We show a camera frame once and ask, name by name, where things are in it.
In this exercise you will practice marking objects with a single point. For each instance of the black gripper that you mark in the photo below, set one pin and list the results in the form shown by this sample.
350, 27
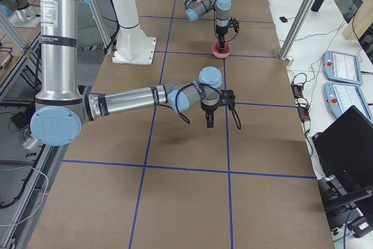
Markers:
208, 112
221, 32

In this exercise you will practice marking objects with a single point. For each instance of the pink bowl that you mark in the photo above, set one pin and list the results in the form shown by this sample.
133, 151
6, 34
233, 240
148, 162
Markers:
225, 53

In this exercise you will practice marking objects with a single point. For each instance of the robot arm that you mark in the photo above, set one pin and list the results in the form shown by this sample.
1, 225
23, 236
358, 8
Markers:
223, 21
61, 110

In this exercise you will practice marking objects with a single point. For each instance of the small black box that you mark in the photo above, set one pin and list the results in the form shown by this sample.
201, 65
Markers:
283, 19

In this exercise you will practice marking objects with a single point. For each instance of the brown paper table cover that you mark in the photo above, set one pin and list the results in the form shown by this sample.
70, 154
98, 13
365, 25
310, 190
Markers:
146, 179

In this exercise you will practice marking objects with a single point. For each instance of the orange black usb hub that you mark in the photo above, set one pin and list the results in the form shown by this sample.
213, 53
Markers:
297, 91

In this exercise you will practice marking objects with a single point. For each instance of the upper teach pendant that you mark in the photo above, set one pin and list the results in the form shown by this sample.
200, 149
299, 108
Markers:
342, 67

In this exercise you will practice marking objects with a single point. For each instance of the teach pendant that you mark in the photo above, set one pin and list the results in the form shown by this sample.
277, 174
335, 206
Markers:
341, 96
342, 67

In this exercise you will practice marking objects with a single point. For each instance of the lower teach pendant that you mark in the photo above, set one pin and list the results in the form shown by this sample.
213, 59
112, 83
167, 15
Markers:
341, 96

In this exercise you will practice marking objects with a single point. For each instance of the black laptop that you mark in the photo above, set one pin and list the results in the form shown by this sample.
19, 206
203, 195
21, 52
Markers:
346, 145

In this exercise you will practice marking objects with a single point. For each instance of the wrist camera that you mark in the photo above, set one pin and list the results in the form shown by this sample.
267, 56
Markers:
235, 24
227, 98

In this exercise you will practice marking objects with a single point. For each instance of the aluminium frame post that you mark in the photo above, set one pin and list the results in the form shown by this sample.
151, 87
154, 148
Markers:
295, 29

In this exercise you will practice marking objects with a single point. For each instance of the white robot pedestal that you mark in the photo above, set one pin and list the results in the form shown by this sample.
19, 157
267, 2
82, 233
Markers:
133, 45

